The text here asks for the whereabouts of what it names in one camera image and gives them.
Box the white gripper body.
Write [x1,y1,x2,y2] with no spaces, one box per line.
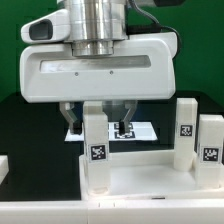
[20,9,176,102]

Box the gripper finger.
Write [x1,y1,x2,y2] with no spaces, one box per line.
[59,102,82,134]
[119,100,138,135]

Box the white desk top tray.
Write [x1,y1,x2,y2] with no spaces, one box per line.
[79,150,224,200]

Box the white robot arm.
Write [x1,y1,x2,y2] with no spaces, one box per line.
[20,0,186,134]

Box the white flat base plate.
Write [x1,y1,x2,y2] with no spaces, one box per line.
[64,121,159,142]

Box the white front rail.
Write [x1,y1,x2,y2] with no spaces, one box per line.
[0,199,224,224]

